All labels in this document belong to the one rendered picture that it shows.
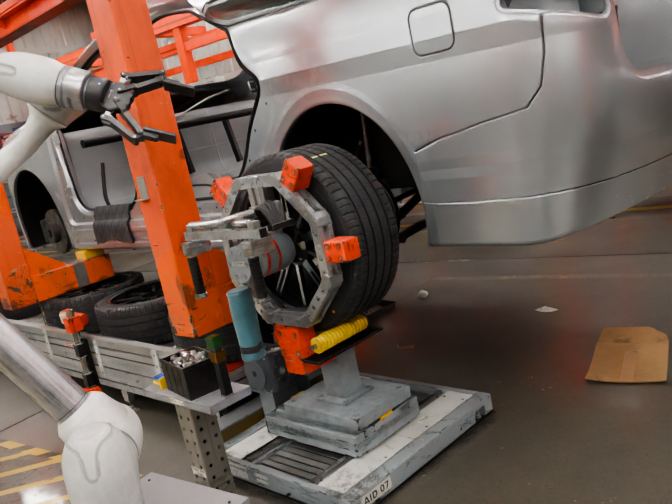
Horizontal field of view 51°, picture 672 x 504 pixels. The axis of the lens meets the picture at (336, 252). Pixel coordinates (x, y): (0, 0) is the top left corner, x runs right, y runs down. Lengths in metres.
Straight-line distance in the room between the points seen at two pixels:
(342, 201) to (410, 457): 0.92
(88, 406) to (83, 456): 0.21
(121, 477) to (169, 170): 1.38
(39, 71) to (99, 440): 0.83
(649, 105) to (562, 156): 0.34
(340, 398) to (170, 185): 1.04
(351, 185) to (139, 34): 1.02
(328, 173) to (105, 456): 1.14
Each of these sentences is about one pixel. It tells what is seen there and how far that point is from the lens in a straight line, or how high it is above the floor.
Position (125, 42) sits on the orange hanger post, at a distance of 2.82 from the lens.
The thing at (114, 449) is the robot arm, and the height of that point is 0.63.
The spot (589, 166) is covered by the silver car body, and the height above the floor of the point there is 0.96.
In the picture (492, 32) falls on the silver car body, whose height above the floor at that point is 1.41.
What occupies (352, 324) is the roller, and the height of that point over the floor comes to 0.53.
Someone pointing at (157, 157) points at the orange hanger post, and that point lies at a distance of 2.80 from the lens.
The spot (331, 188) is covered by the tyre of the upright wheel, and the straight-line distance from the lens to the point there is 2.30.
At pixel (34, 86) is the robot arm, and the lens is 1.67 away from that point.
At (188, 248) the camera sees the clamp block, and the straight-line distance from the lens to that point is 2.45.
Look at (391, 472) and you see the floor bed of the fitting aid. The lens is 2.49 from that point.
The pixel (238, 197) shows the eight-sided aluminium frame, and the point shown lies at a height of 1.05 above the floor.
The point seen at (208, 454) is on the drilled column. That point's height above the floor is 0.20.
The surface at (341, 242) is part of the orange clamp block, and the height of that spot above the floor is 0.88.
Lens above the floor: 1.29
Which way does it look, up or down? 11 degrees down
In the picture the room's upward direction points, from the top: 12 degrees counter-clockwise
